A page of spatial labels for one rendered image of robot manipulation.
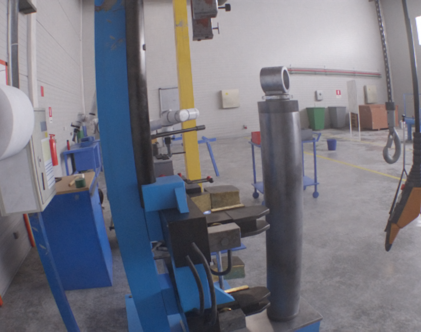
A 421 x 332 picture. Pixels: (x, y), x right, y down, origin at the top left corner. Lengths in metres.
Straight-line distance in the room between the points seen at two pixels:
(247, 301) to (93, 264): 1.65
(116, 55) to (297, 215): 1.20
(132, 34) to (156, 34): 11.28
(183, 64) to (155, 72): 8.26
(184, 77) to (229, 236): 3.03
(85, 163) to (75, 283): 5.69
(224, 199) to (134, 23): 1.07
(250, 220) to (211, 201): 0.45
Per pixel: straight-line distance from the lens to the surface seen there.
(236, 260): 2.09
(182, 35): 4.22
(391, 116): 1.10
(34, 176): 1.24
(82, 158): 8.43
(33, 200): 1.27
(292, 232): 1.77
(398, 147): 1.14
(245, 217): 1.44
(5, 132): 0.99
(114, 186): 1.50
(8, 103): 0.99
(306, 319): 2.11
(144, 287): 1.70
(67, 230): 2.84
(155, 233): 1.58
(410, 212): 1.25
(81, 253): 2.90
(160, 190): 1.36
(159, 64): 12.44
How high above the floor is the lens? 1.49
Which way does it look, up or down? 11 degrees down
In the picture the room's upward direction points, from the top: 5 degrees counter-clockwise
